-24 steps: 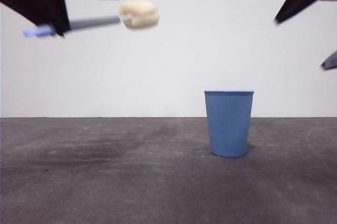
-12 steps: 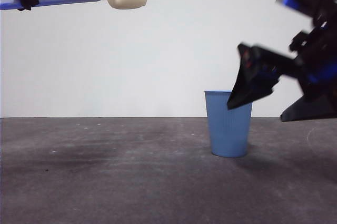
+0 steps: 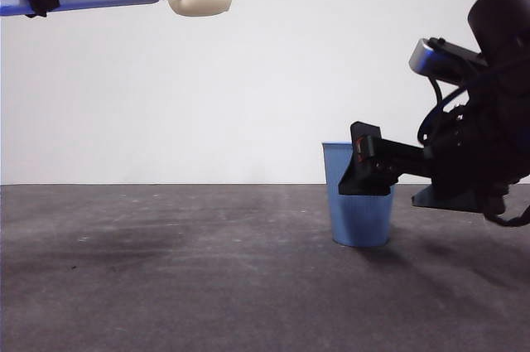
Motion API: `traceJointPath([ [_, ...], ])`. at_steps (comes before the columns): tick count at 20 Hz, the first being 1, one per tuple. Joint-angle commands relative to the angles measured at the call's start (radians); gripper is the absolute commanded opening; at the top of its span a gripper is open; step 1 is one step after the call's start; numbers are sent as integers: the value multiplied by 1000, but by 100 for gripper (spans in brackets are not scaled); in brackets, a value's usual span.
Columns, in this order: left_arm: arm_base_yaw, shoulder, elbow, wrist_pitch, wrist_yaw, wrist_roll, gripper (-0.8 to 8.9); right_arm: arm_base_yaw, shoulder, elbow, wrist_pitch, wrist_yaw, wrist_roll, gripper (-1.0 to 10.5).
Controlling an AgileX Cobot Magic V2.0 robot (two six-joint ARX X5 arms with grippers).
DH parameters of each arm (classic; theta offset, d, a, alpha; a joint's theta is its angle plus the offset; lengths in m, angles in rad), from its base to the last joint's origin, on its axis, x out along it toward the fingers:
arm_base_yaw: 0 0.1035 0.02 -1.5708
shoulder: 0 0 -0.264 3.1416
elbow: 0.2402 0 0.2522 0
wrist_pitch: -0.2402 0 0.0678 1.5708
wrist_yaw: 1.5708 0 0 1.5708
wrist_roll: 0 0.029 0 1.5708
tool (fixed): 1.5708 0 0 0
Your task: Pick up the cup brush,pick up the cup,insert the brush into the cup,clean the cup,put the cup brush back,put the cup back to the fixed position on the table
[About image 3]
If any black camera cable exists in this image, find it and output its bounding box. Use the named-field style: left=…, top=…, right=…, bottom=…
left=417, top=76, right=461, bottom=146

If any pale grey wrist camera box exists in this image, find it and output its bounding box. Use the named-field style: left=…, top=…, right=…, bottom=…
left=408, top=37, right=489, bottom=84

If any blue ribbed plastic cup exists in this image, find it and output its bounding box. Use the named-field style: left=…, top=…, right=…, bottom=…
left=321, top=141, right=395, bottom=248

